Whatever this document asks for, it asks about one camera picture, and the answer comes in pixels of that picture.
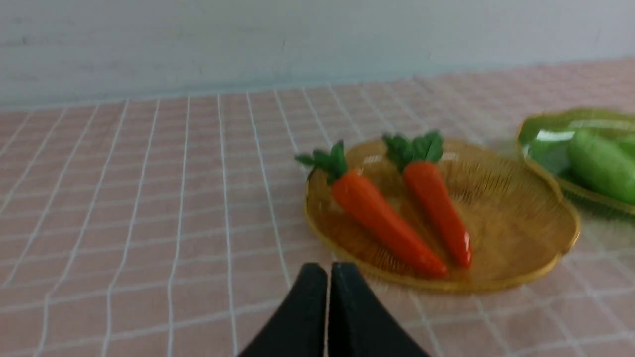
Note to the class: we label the amber ribbed glass plate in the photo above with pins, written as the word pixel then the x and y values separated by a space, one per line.
pixel 520 225

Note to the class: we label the orange toy carrot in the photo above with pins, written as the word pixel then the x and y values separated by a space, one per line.
pixel 364 206
pixel 416 159

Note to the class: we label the pink checkered tablecloth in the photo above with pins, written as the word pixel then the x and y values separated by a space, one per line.
pixel 175 227

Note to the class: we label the green ribbed glass plate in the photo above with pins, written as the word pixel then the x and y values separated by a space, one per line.
pixel 542 141

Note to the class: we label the green toy cucumber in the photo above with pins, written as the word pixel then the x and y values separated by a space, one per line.
pixel 605 166
pixel 627 144

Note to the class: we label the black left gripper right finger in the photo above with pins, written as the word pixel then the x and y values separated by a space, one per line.
pixel 358 323

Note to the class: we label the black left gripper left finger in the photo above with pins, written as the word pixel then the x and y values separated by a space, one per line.
pixel 297 328

